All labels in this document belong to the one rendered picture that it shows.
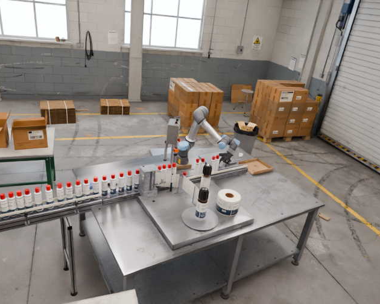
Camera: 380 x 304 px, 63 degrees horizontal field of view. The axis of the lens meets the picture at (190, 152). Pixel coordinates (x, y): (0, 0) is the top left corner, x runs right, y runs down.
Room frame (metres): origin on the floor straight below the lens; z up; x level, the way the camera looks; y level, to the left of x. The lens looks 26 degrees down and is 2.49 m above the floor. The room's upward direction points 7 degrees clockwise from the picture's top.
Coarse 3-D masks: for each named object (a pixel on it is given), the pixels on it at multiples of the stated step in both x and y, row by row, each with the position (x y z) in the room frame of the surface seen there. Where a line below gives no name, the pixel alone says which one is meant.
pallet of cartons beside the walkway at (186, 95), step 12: (180, 84) 6.47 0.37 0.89; (192, 84) 6.61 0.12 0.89; (204, 84) 6.75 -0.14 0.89; (168, 96) 6.97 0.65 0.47; (180, 96) 6.28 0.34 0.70; (192, 96) 6.03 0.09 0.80; (204, 96) 6.15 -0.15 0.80; (216, 96) 6.25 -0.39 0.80; (168, 108) 6.90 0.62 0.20; (180, 108) 6.22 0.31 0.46; (192, 108) 6.05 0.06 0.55; (216, 108) 6.26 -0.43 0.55; (180, 120) 6.14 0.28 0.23; (192, 120) 6.06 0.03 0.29; (216, 120) 6.28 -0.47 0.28
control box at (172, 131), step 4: (172, 120) 2.73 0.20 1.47; (168, 124) 2.61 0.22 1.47; (172, 124) 2.62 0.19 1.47; (176, 124) 2.64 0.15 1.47; (168, 128) 2.61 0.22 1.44; (172, 128) 2.61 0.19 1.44; (176, 128) 2.61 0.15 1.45; (168, 132) 2.61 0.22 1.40; (172, 132) 2.61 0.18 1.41; (176, 132) 2.61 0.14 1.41; (168, 136) 2.61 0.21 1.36; (172, 136) 2.61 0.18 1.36; (176, 136) 2.61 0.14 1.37; (168, 140) 2.61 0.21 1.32; (172, 140) 2.61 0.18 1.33; (176, 140) 2.61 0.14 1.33
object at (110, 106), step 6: (102, 102) 6.74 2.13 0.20; (108, 102) 6.79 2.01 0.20; (114, 102) 6.84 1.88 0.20; (120, 102) 6.90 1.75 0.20; (126, 102) 6.96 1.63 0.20; (102, 108) 6.48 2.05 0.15; (108, 108) 6.51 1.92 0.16; (114, 108) 6.57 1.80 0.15; (120, 108) 6.62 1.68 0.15; (126, 108) 6.66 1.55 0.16; (102, 114) 6.49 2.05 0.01; (108, 114) 6.51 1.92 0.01; (114, 114) 6.57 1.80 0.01; (120, 114) 6.62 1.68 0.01; (126, 114) 6.66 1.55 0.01
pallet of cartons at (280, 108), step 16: (272, 80) 6.88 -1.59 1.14; (288, 80) 7.09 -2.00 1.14; (256, 96) 6.66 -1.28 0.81; (272, 96) 6.18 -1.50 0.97; (288, 96) 6.10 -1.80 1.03; (304, 96) 6.27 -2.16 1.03; (256, 112) 6.55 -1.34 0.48; (272, 112) 6.08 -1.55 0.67; (288, 112) 6.15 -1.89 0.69; (304, 112) 6.32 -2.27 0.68; (272, 128) 6.03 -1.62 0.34; (288, 128) 6.20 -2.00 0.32; (304, 128) 6.38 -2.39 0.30
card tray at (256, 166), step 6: (240, 162) 3.27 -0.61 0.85; (246, 162) 3.33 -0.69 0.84; (252, 162) 3.36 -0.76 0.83; (258, 162) 3.38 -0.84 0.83; (264, 162) 3.33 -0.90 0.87; (252, 168) 3.20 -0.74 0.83; (258, 168) 3.22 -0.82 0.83; (264, 168) 3.24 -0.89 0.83; (270, 168) 3.20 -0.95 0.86; (252, 174) 3.06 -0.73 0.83
